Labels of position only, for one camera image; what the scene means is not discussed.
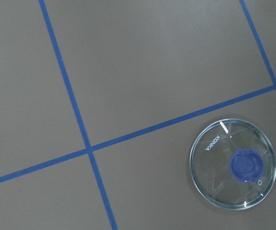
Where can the glass lid blue knob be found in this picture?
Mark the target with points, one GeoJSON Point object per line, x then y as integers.
{"type": "Point", "coordinates": [233, 164]}

